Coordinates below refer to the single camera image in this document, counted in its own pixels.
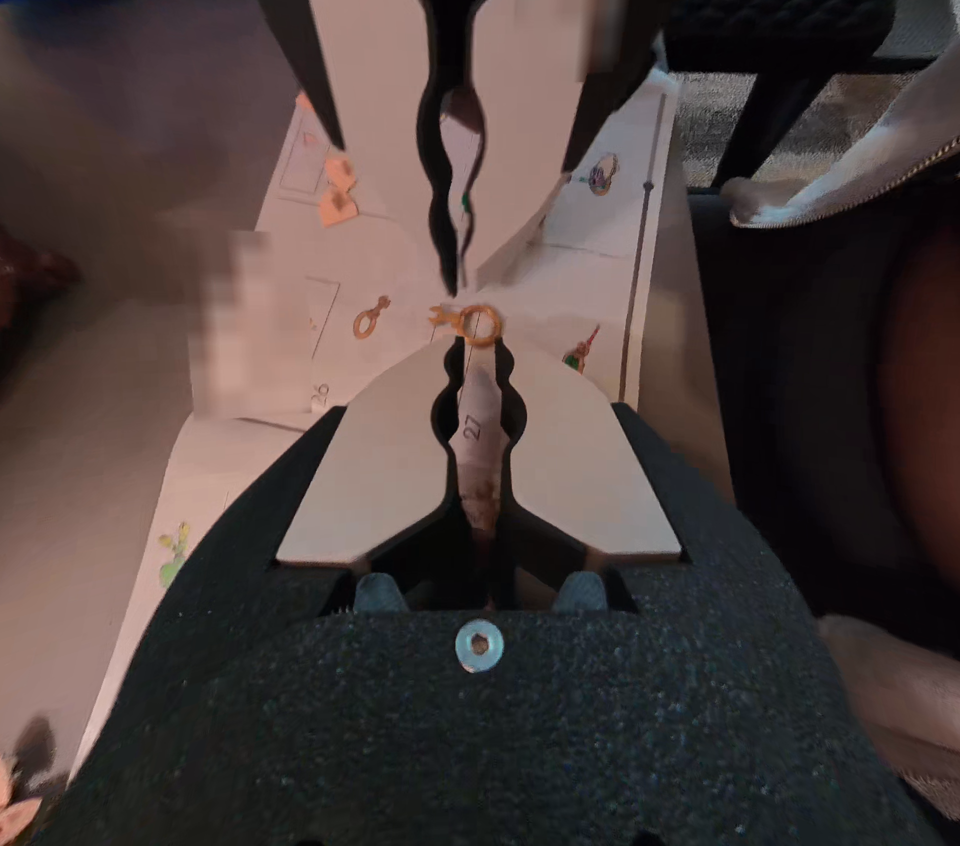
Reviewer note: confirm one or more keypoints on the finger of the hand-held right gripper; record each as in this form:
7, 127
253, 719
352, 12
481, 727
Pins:
525, 148
375, 73

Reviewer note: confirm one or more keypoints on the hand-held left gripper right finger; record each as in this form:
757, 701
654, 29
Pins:
585, 471

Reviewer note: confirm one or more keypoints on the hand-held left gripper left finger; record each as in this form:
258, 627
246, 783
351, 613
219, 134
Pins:
375, 471

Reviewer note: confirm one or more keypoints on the white instruction booklet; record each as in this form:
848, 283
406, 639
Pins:
555, 306

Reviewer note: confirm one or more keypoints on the grey zip jacket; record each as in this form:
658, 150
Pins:
847, 178

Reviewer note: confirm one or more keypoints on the person's bare leg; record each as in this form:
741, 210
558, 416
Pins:
922, 411

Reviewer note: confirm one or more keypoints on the pale pink object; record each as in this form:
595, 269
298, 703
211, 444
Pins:
19, 816

